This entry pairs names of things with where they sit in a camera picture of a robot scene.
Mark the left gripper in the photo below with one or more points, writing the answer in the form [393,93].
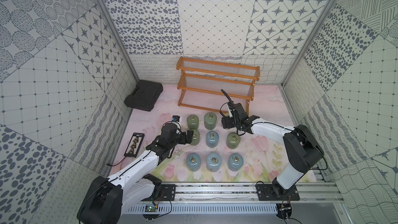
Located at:
[186,137]

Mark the wooden three-tier shelf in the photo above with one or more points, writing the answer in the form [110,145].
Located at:
[211,77]

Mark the green canister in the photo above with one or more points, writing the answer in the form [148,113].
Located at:
[195,137]
[210,120]
[233,140]
[193,122]

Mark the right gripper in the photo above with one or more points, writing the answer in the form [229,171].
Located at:
[226,122]

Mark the right controller board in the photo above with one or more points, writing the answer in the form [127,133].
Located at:
[284,211]

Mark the controller board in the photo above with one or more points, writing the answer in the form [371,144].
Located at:
[151,212]
[284,211]

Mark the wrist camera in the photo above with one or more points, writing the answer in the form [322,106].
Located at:
[175,118]
[231,111]

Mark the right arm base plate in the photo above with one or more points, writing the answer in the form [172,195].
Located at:
[271,192]

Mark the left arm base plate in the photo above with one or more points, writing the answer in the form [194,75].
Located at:
[164,192]

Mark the aluminium mounting rail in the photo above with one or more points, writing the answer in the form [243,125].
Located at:
[318,192]

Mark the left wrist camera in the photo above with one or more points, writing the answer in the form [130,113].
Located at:
[175,118]

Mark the blue canister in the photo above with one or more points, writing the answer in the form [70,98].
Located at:
[212,139]
[193,162]
[213,162]
[235,162]

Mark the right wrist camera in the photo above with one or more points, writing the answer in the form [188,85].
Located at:
[231,111]

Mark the left controller board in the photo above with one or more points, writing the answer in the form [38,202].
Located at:
[151,212]

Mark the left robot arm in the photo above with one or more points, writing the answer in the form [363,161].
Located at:
[109,197]

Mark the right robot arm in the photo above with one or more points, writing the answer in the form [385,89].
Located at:
[302,149]

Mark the black plastic tool case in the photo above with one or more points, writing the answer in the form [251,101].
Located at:
[144,96]

